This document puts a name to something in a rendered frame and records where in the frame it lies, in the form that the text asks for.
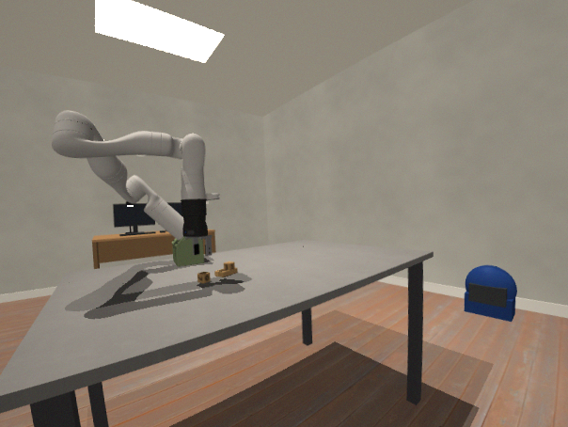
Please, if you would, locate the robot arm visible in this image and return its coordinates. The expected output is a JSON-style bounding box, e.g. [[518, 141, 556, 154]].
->
[[52, 111, 205, 241]]

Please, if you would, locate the small wooden tray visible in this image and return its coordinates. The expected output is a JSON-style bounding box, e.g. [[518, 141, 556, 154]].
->
[[214, 268, 238, 277]]

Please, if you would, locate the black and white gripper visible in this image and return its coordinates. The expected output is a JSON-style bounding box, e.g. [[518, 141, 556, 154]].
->
[[181, 183, 220, 256]]

